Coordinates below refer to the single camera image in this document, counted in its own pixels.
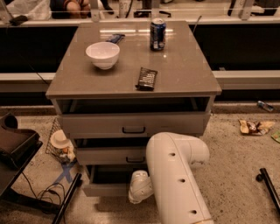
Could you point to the grey drawer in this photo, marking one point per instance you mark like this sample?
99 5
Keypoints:
133 125
110 155
110 180

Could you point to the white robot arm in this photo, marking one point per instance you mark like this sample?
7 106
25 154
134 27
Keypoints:
170 158

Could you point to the grey drawer cabinet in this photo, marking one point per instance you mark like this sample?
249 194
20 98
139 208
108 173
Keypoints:
184 82

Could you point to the black snack bar packet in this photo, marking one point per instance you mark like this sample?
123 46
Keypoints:
146 79

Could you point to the white ceramic bowl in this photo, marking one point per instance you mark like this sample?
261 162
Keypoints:
103 54

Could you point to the blue snack wrapper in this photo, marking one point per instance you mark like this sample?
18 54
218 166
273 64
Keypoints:
115 38

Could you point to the blue soda can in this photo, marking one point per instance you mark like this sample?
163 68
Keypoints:
157 34

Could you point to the black stand leg left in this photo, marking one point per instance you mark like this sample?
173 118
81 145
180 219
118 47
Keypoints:
70 193

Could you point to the crumpled snack bag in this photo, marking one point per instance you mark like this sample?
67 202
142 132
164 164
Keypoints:
255 128

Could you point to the blue can on floor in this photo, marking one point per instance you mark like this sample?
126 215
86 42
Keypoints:
265 106

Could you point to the black tray on stand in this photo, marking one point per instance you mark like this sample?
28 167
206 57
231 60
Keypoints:
17 148

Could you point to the seated person behind glass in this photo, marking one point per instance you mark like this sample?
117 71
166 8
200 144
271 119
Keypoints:
65 9

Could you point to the green packet on floor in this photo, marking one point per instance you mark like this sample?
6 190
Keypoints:
276 136

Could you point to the black caster leg right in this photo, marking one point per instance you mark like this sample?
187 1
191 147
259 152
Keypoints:
265 177

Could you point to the black device on ledge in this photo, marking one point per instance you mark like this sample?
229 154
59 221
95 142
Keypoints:
16 21

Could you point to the wire basket with items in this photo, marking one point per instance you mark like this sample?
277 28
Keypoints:
59 146

